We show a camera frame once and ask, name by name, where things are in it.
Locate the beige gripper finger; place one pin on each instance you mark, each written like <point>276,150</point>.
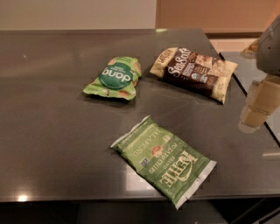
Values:
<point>262,100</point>

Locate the green jalapeno Kettle chip bag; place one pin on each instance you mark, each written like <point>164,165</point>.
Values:
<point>164,160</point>

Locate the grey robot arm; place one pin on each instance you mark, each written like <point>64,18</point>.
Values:
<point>268,51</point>

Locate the brown sea salt chip bag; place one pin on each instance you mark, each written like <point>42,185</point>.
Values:
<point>196,72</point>

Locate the green Dang snack bag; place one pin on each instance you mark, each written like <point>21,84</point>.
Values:
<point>117,80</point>

